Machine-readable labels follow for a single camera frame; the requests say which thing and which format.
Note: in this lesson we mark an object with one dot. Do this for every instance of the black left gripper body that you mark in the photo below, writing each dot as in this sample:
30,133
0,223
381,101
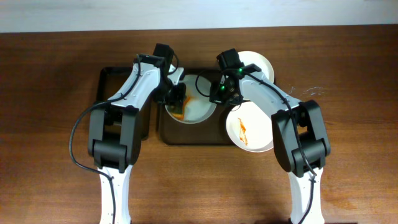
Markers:
178,98

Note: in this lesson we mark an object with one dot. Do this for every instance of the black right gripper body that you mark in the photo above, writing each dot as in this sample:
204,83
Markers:
219,96

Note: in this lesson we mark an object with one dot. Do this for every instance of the orange green sponge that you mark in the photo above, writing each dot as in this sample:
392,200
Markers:
178,110

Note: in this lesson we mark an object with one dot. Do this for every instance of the white plate with ketchup streak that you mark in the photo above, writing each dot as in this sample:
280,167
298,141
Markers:
199,108

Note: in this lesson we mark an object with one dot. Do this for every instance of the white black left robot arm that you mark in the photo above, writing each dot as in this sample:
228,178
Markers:
115,154

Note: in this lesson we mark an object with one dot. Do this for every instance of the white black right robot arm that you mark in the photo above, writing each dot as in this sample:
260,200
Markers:
300,139

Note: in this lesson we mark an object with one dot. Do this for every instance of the large dark brown tray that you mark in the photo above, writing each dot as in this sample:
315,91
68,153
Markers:
211,131

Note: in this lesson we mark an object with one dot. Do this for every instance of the small dark brown tray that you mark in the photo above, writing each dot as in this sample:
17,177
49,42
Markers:
111,80

